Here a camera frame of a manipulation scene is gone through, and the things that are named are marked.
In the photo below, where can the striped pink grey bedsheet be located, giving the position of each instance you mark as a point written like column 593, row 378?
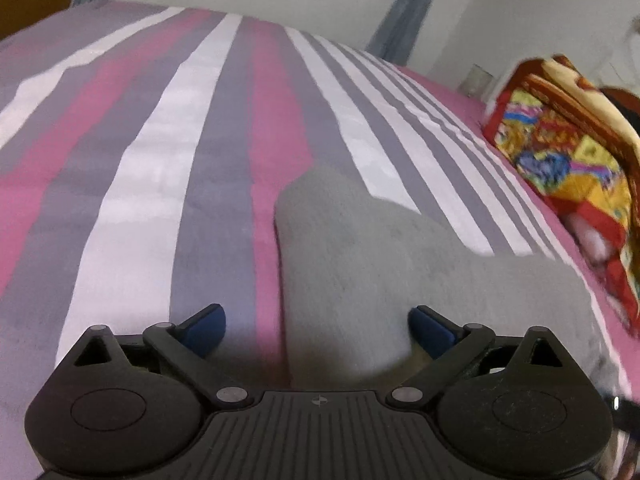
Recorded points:
column 143, row 149

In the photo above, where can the brown wooden headboard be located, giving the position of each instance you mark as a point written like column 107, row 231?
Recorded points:
column 627, row 103

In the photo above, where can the colourful patterned blanket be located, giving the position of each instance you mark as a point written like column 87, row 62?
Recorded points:
column 577, row 151

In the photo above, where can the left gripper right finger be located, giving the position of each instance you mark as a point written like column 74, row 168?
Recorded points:
column 453, row 349

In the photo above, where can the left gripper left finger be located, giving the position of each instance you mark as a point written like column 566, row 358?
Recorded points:
column 185, row 347

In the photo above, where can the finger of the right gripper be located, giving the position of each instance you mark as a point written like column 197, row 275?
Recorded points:
column 625, row 414

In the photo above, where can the grey pants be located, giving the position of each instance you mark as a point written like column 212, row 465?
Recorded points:
column 353, row 266

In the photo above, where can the right grey curtain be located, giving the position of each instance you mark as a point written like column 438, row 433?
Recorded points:
column 395, row 38

